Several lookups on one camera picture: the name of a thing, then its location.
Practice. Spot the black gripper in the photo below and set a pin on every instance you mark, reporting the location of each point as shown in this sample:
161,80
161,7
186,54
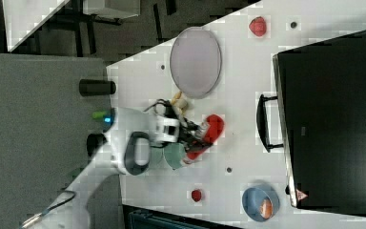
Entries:
188,132

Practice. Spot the green cup with handle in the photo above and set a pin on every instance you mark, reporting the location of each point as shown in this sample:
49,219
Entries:
174,154

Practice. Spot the red strawberry toy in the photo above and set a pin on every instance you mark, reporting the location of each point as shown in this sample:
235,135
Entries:
258,26

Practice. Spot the red ketchup bottle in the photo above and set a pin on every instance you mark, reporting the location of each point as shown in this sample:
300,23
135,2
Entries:
214,132

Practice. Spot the grey oval plate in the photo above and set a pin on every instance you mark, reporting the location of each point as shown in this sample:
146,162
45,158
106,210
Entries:
195,62

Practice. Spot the green perforated colander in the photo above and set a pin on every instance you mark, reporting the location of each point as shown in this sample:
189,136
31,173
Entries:
156,157

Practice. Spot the black cylindrical cup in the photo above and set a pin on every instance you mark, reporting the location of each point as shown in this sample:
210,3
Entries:
89,87

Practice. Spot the green toy vegetable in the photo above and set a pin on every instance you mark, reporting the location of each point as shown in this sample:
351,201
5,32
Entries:
99,114

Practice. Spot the small red toy fruit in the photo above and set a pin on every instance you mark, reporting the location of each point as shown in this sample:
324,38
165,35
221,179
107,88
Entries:
196,195

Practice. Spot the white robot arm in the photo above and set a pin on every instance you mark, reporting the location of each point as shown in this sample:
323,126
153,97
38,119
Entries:
126,151

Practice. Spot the green slotted spatula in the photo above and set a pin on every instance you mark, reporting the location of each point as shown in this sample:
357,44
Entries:
75,172

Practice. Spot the blue bowl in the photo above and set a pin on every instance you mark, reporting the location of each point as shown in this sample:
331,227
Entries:
253,197

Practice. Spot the orange fruit in bowl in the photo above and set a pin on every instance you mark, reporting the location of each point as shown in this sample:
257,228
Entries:
266,209

